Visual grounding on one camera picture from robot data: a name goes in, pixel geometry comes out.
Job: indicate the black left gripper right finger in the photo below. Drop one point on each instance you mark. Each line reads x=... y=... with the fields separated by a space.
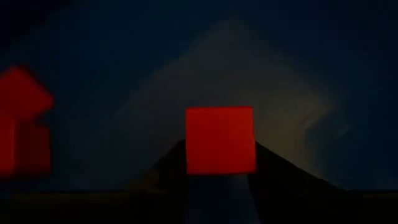
x=311 y=205

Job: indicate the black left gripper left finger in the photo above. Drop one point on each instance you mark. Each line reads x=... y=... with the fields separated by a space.
x=140 y=205

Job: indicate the large blue plastic bin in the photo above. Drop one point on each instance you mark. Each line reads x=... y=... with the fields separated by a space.
x=124 y=62

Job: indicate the red wedge block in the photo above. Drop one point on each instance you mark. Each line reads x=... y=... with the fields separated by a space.
x=21 y=93

